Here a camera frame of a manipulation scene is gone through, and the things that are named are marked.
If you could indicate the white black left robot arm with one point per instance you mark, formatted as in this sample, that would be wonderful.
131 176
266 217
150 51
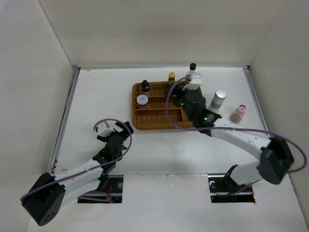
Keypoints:
52 191

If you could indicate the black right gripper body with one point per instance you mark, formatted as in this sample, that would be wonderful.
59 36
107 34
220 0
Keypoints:
182 102

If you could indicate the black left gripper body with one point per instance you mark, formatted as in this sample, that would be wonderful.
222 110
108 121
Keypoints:
106 138

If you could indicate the silver-lid jar blue label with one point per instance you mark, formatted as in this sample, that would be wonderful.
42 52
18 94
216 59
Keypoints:
217 100

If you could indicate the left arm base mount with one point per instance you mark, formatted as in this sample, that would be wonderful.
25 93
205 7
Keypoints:
110 190

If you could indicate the red sauce bottle green label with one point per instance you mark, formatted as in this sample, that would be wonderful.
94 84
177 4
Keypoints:
171 78

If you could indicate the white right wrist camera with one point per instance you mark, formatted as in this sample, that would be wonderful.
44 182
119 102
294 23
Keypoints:
194 81

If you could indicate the pink-lid spice jar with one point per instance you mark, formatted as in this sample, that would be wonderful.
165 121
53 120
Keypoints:
238 114

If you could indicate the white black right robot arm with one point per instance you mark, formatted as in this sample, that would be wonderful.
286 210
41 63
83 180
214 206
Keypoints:
273 157

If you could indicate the brown wicker divided tray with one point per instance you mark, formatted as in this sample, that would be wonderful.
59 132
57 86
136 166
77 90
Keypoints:
153 117

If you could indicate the small black-capped glass jar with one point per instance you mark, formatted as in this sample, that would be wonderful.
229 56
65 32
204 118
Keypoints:
145 88

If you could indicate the white-lid spice jar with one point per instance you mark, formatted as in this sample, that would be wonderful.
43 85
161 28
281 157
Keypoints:
142 101

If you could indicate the tall soy sauce bottle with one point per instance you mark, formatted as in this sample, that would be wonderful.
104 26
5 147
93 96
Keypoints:
192 69

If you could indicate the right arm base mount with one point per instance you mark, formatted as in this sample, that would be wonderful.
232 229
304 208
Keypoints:
225 190

